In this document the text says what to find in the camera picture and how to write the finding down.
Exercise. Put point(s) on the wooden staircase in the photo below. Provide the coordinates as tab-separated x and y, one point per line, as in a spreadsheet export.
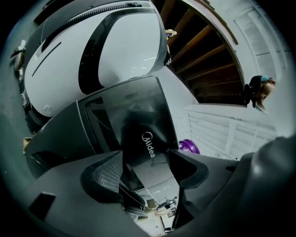
203	58

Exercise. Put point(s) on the white and black washing machine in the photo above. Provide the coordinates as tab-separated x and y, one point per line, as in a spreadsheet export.
62	69

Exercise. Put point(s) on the black front-loading washing machine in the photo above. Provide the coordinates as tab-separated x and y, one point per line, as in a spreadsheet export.
57	139

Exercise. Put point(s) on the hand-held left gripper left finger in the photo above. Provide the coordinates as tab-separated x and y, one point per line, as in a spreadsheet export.
74	208

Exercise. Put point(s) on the yellow bottle with purple label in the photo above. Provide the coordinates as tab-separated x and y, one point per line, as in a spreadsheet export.
171	33

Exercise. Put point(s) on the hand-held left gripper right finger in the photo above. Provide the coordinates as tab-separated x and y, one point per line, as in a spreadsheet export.
208	185

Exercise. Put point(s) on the purple plastic bucket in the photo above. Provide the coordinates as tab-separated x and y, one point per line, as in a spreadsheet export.
190	147

